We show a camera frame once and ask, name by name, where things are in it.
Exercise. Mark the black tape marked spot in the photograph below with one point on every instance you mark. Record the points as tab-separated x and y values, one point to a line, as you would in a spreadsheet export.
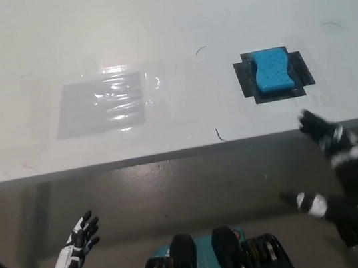
243	77

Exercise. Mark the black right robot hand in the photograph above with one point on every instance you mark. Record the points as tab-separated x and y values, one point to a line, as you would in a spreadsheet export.
357	178

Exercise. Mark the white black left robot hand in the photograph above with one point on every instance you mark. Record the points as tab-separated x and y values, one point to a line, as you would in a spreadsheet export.
70	258

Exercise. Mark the clear plastic film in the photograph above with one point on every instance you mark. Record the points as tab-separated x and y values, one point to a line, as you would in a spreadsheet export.
149	84

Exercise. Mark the clear plastic sheet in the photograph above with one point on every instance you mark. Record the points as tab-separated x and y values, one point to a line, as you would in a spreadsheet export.
84	111

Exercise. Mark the blue soft sponge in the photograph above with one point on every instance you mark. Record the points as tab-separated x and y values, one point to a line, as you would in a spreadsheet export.
270	71

